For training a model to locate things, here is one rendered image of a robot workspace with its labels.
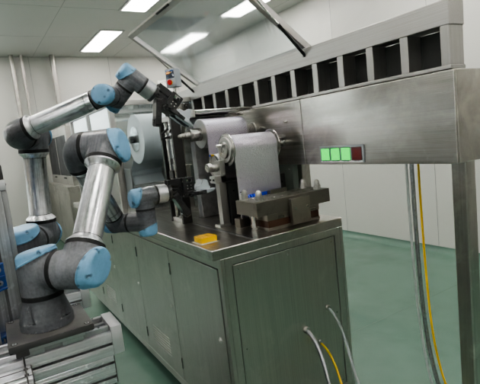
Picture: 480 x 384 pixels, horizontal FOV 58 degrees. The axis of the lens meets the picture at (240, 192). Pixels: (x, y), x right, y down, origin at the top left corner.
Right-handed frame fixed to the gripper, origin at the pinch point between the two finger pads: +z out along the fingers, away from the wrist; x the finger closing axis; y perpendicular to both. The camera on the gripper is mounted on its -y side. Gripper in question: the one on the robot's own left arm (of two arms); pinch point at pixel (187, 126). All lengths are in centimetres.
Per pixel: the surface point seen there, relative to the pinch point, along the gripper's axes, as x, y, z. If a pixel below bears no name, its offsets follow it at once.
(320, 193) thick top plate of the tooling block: -26, 4, 60
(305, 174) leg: 7, 21, 72
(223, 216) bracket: 1.8, -23.8, 37.4
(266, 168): -6.3, 4.6, 40.9
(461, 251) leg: -80, -2, 88
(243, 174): -6.3, -4.7, 32.0
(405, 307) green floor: 21, -3, 210
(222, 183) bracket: 1.7, -11.5, 28.6
